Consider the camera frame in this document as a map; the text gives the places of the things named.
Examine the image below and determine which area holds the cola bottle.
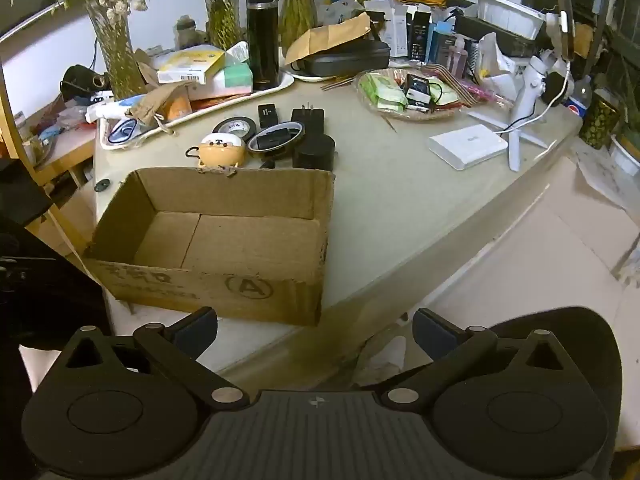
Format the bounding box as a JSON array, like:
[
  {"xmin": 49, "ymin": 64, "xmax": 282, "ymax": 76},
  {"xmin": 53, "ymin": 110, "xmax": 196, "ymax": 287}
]
[{"xmin": 564, "ymin": 77, "xmax": 594, "ymax": 122}]

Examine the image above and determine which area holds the yellow white carton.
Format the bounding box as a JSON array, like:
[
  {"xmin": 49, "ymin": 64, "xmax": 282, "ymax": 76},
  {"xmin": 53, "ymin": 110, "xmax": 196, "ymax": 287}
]
[{"xmin": 157, "ymin": 50, "xmax": 226, "ymax": 85}]

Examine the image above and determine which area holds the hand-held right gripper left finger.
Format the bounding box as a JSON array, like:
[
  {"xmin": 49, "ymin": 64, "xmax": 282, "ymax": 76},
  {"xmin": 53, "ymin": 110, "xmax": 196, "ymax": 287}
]
[{"xmin": 60, "ymin": 306, "xmax": 251, "ymax": 409}]

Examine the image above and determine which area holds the rainbow ribbon cable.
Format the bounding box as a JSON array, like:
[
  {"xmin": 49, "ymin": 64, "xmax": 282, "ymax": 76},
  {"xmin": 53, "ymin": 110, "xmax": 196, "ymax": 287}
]
[{"xmin": 422, "ymin": 64, "xmax": 483, "ymax": 107}]

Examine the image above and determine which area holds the small grey bottle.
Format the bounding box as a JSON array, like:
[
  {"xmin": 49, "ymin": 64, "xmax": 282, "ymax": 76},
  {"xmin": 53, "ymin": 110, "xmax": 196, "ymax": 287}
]
[{"xmin": 173, "ymin": 16, "xmax": 207, "ymax": 48}]

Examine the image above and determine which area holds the white plate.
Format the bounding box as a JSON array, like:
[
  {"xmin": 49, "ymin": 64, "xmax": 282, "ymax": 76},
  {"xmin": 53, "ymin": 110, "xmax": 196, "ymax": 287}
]
[{"xmin": 290, "ymin": 67, "xmax": 361, "ymax": 83}]

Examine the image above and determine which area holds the narrow glass vase with stems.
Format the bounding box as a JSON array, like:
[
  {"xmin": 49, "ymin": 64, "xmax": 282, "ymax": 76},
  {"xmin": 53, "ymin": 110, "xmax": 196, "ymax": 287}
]
[{"xmin": 279, "ymin": 0, "xmax": 319, "ymax": 57}]

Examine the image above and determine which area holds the wide glass vase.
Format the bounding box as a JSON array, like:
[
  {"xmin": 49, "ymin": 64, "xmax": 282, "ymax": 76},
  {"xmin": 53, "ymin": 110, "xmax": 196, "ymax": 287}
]
[{"xmin": 197, "ymin": 0, "xmax": 246, "ymax": 52}]

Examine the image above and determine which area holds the small black block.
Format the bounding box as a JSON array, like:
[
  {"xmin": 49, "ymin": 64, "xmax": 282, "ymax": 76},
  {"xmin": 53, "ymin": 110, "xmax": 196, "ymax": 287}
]
[{"xmin": 257, "ymin": 130, "xmax": 291, "ymax": 149}]

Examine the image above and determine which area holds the glass vase with dried flowers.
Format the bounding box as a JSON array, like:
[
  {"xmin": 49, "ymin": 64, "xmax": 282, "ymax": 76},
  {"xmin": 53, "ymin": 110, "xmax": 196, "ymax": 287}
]
[{"xmin": 85, "ymin": 0, "xmax": 147, "ymax": 100}]

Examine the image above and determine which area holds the white food container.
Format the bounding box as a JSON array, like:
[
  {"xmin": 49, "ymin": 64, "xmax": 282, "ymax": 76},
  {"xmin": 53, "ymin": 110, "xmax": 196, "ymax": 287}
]
[{"xmin": 474, "ymin": 0, "xmax": 546, "ymax": 40}]

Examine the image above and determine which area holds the black carton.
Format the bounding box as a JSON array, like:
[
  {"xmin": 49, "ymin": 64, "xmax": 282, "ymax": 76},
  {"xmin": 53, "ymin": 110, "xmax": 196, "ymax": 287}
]
[{"xmin": 410, "ymin": 7, "xmax": 432, "ymax": 63}]

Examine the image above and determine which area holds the white phone tripod stand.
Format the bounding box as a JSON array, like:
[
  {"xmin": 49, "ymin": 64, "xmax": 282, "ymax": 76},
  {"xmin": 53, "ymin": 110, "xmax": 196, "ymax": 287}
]
[{"xmin": 467, "ymin": 55, "xmax": 576, "ymax": 171}]

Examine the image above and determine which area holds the pink liquid bottle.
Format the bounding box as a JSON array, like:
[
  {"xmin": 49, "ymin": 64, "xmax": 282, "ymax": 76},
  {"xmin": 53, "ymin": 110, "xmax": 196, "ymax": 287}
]
[{"xmin": 448, "ymin": 35, "xmax": 469, "ymax": 81}]

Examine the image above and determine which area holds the blue carton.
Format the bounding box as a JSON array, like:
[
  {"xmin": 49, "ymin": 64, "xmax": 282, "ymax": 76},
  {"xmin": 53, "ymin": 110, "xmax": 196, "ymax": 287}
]
[{"xmin": 430, "ymin": 22, "xmax": 456, "ymax": 68}]

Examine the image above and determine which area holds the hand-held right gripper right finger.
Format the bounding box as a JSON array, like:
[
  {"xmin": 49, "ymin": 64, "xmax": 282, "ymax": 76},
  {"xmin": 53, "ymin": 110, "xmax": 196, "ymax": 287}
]
[{"xmin": 382, "ymin": 308, "xmax": 576, "ymax": 408}]

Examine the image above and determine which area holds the black power adapter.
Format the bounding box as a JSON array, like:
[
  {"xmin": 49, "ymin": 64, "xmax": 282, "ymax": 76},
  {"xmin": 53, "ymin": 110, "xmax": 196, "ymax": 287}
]
[{"xmin": 291, "ymin": 104, "xmax": 325, "ymax": 135}]

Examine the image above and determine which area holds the black pouch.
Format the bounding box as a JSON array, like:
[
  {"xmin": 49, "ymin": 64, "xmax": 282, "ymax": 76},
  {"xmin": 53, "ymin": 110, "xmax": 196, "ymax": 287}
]
[{"xmin": 60, "ymin": 64, "xmax": 108, "ymax": 98}]

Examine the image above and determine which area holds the white power bank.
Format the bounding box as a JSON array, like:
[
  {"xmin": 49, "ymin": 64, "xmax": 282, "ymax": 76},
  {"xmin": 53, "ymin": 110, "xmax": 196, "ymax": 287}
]
[{"xmin": 427, "ymin": 125, "xmax": 509, "ymax": 171}]

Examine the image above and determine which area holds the cardboard box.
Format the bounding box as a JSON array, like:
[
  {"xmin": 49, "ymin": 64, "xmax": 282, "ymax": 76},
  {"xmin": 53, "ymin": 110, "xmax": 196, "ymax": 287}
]
[{"xmin": 82, "ymin": 166, "xmax": 336, "ymax": 327}]

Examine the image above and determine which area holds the red flat packet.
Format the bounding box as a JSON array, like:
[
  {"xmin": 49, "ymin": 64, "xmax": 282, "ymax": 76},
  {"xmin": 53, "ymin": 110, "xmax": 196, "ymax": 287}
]
[{"xmin": 190, "ymin": 95, "xmax": 251, "ymax": 111}]

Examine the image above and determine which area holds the ring light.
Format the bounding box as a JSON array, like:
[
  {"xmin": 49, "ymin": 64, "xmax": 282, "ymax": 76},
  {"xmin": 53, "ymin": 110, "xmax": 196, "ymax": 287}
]
[{"xmin": 550, "ymin": 0, "xmax": 576, "ymax": 63}]

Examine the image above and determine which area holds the white plastic tray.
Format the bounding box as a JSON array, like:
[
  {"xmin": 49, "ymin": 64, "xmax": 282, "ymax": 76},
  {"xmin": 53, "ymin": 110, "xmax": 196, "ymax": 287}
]
[{"xmin": 97, "ymin": 67, "xmax": 296, "ymax": 151}]

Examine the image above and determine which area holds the brown paper envelope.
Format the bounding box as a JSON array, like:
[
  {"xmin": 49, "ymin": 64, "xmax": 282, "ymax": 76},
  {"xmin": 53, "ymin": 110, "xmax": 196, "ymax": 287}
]
[{"xmin": 284, "ymin": 12, "xmax": 372, "ymax": 65}]

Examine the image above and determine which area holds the torn brown paper bag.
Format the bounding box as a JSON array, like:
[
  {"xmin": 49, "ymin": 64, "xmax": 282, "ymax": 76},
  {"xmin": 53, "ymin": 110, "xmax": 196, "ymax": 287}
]
[{"xmin": 132, "ymin": 47, "xmax": 168, "ymax": 86}]

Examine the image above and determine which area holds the clear glass plate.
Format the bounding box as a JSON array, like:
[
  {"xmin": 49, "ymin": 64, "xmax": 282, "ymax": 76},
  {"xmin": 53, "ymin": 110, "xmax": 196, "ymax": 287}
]
[{"xmin": 356, "ymin": 67, "xmax": 471, "ymax": 121}]

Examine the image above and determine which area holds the dark patterned pot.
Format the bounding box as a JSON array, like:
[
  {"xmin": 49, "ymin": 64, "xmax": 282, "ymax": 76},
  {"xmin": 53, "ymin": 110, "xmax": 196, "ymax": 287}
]
[{"xmin": 580, "ymin": 95, "xmax": 621, "ymax": 151}]

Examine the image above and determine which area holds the green white packet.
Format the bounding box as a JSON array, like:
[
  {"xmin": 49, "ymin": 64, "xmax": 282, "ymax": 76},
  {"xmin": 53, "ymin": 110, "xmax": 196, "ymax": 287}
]
[
  {"xmin": 430, "ymin": 80, "xmax": 458, "ymax": 106},
  {"xmin": 362, "ymin": 74, "xmax": 408, "ymax": 111}
]

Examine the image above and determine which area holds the white plastic bag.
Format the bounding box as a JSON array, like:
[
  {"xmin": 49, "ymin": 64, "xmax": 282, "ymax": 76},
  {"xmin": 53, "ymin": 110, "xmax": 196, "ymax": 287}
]
[{"xmin": 475, "ymin": 32, "xmax": 523, "ymax": 93}]

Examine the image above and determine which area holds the black thermos bottle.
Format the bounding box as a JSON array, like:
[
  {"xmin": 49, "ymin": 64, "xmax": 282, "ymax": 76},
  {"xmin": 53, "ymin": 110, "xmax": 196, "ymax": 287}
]
[{"xmin": 246, "ymin": 0, "xmax": 282, "ymax": 92}]

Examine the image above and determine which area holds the black hard case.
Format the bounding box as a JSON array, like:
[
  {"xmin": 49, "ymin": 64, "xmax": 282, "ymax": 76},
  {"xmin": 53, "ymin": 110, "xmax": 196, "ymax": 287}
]
[{"xmin": 298, "ymin": 40, "xmax": 392, "ymax": 77}]

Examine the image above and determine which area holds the white pot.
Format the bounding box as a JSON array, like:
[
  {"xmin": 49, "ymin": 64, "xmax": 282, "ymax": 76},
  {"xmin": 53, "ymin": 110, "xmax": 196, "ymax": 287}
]
[{"xmin": 610, "ymin": 132, "xmax": 640, "ymax": 176}]

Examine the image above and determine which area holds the brown cloth pouch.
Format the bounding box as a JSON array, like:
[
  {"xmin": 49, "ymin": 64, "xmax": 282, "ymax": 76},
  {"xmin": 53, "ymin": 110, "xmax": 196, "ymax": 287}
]
[{"xmin": 122, "ymin": 81, "xmax": 193, "ymax": 136}]

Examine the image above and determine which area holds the black tape roll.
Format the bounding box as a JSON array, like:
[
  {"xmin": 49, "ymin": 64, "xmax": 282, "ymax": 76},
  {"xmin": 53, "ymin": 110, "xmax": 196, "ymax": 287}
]
[{"xmin": 212, "ymin": 116, "xmax": 257, "ymax": 143}]

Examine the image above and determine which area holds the black cylinder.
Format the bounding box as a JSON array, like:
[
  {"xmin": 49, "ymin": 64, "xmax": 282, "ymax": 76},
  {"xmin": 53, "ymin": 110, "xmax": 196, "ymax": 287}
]
[{"xmin": 292, "ymin": 133, "xmax": 337, "ymax": 171}]

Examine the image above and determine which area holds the pink glitter strip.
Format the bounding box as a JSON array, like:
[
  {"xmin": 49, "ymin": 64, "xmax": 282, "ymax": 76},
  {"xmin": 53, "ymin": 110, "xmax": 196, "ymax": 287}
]
[{"xmin": 462, "ymin": 82, "xmax": 511, "ymax": 107}]

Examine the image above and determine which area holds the striped flat cable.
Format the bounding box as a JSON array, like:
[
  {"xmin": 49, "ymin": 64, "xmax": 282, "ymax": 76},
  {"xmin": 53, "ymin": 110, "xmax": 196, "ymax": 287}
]
[{"xmin": 320, "ymin": 74, "xmax": 357, "ymax": 92}]

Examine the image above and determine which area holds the mint green box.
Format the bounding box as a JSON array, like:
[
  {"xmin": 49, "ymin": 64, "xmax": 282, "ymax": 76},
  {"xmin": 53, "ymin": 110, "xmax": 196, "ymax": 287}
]
[{"xmin": 200, "ymin": 62, "xmax": 253, "ymax": 97}]

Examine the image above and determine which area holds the black box with white label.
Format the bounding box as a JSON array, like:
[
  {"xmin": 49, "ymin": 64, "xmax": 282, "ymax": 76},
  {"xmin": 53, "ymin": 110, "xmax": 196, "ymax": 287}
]
[{"xmin": 402, "ymin": 73, "xmax": 433, "ymax": 111}]

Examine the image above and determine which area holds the white blue printed bag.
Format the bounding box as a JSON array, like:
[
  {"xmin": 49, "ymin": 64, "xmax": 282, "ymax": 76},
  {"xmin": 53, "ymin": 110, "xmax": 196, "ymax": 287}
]
[{"xmin": 320, "ymin": 0, "xmax": 366, "ymax": 26}]

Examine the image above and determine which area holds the black wire rack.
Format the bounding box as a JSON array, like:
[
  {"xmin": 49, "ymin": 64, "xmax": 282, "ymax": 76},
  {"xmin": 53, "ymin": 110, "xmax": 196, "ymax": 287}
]
[{"xmin": 520, "ymin": 0, "xmax": 640, "ymax": 91}]

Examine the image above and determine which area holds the yellow bear toy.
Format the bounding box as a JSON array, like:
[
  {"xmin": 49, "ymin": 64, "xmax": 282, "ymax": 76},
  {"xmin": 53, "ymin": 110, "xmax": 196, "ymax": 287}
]
[{"xmin": 186, "ymin": 132, "xmax": 246, "ymax": 173}]

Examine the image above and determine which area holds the white cable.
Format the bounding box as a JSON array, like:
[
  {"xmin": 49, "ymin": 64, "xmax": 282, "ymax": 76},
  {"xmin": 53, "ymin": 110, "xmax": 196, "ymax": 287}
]
[{"xmin": 500, "ymin": 65, "xmax": 576, "ymax": 133}]

